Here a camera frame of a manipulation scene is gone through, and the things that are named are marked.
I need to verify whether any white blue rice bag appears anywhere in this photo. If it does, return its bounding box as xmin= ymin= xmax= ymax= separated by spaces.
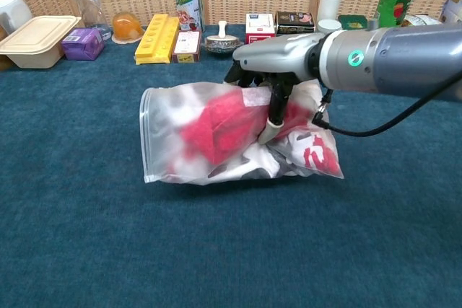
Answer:
xmin=439 ymin=0 xmax=462 ymax=25

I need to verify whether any beige lidded food container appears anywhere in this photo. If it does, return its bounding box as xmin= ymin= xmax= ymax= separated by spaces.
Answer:
xmin=0 ymin=15 xmax=82 ymax=70

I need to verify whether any green white snack bag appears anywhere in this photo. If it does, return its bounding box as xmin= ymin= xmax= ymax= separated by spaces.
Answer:
xmin=401 ymin=14 xmax=445 ymax=28

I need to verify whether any red white patterned garment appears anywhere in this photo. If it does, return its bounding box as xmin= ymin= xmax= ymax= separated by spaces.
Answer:
xmin=169 ymin=86 xmax=342 ymax=181

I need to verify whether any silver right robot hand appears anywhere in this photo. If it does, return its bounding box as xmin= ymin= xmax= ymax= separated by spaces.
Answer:
xmin=223 ymin=32 xmax=326 ymax=144

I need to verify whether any yellow plastic mould tray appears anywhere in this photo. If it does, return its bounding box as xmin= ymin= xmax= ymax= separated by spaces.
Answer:
xmin=134 ymin=13 xmax=180 ymax=66

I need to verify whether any orange jelly cup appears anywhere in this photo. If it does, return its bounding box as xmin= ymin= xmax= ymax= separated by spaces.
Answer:
xmin=110 ymin=11 xmax=146 ymax=45

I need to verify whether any frosted plastic zip bag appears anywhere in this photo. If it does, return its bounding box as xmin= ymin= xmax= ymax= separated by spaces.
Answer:
xmin=139 ymin=82 xmax=344 ymax=185

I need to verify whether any blue carpet table cloth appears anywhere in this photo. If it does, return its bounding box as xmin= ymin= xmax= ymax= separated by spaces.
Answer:
xmin=0 ymin=23 xmax=462 ymax=308

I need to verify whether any black printed box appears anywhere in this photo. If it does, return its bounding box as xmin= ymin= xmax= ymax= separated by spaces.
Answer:
xmin=274 ymin=10 xmax=316 ymax=36

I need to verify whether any white small jar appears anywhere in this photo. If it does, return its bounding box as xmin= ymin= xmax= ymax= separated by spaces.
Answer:
xmin=317 ymin=19 xmax=342 ymax=35

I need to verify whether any red white small box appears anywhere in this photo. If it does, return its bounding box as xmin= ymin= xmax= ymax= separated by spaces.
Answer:
xmin=245 ymin=13 xmax=276 ymax=45

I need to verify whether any green yellow sponge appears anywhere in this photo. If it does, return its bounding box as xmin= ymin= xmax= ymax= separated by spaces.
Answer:
xmin=338 ymin=14 xmax=379 ymax=31

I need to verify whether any purple small box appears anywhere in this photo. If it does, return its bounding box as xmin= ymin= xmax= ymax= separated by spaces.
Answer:
xmin=60 ymin=27 xmax=105 ymax=62

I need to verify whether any maroon box with pink label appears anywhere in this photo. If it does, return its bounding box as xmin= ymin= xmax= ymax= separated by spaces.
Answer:
xmin=171 ymin=30 xmax=202 ymax=64

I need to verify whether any white paper cup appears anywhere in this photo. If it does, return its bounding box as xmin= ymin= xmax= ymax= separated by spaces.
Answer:
xmin=316 ymin=0 xmax=343 ymax=23

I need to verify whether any white green cylindrical can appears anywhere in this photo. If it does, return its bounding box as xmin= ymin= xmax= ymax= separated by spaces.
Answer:
xmin=173 ymin=0 xmax=205 ymax=33

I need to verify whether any dark patterned bowl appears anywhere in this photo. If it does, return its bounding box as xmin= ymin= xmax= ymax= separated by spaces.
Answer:
xmin=202 ymin=35 xmax=243 ymax=58

